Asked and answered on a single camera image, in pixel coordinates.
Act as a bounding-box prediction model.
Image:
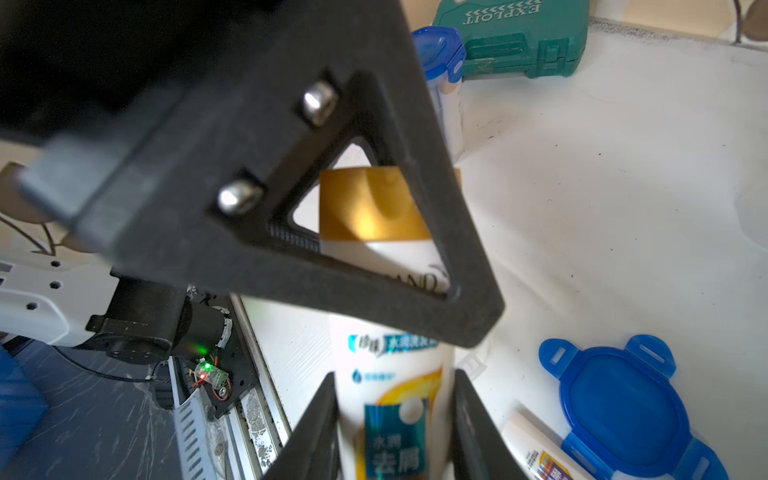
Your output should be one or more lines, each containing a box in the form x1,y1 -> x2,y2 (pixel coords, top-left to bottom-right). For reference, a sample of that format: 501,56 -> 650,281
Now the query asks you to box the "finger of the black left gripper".
59,1 -> 504,347

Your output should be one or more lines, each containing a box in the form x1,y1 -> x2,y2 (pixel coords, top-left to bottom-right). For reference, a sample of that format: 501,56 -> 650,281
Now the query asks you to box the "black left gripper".
1,1 -> 336,222

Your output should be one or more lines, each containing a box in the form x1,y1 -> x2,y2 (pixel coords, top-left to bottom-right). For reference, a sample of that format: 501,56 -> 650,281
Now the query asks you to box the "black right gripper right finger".
450,369 -> 527,480

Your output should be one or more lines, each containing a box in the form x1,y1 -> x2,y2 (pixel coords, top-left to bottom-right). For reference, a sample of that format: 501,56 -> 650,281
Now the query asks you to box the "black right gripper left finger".
263,372 -> 340,480

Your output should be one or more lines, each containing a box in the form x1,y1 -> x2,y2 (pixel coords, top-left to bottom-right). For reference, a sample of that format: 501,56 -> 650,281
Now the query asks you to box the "white bottle angled gold cap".
319,167 -> 455,479

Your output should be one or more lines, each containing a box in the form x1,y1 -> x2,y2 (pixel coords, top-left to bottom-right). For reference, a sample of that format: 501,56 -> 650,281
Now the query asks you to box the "clear plastic container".
427,76 -> 465,164
454,338 -> 491,381

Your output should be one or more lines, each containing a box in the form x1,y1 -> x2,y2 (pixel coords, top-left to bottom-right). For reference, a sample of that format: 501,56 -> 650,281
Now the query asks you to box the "blue lid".
412,26 -> 466,83
538,335 -> 728,480

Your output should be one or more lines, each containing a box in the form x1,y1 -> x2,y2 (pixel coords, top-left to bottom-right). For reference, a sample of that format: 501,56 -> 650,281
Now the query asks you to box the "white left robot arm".
1,1 -> 504,364

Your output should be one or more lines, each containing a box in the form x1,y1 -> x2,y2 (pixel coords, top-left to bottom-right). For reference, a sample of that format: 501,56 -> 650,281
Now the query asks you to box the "white bottle purple label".
501,412 -> 594,480

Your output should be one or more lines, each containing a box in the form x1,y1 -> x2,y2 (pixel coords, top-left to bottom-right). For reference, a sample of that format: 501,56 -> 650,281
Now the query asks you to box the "green plastic tool case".
432,0 -> 590,79

